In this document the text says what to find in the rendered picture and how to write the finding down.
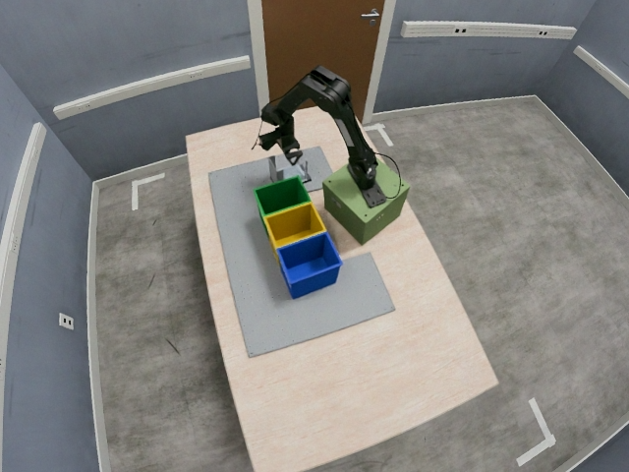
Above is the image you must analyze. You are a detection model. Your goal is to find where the green bin with label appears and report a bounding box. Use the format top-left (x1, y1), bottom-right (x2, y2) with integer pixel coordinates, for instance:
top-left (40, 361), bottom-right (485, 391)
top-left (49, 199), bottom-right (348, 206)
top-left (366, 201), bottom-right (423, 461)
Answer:
top-left (254, 176), bottom-right (312, 222)

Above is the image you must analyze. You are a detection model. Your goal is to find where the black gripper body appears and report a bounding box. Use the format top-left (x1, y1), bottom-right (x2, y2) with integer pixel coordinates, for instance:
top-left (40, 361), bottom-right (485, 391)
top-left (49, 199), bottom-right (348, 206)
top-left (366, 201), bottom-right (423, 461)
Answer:
top-left (279, 130), bottom-right (301, 159)

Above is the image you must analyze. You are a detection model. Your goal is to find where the yellow open-top bin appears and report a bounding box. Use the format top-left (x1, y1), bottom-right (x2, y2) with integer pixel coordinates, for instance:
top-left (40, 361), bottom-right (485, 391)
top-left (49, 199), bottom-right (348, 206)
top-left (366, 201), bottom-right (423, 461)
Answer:
top-left (264, 203), bottom-right (326, 251)

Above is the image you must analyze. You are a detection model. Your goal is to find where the blue bin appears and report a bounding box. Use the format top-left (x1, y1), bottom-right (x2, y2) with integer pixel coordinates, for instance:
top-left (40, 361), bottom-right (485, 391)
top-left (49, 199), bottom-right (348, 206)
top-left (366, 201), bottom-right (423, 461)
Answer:
top-left (276, 232), bottom-right (343, 300)

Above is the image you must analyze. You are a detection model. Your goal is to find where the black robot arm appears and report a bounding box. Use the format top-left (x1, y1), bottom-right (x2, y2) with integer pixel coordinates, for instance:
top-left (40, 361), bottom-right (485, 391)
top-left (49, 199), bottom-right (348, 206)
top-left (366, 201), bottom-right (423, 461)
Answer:
top-left (258, 65), bottom-right (387, 208)

